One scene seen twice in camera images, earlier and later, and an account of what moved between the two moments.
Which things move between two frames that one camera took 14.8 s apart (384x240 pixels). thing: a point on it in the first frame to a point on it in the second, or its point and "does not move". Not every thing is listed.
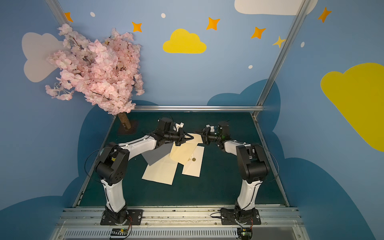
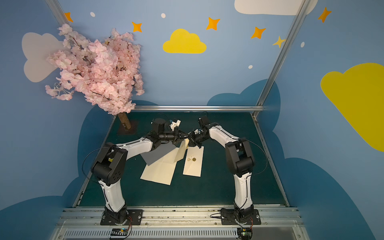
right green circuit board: [245, 233] does not move
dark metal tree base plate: [121, 130] does not move
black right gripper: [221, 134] to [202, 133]
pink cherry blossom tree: [106, 72] does not move
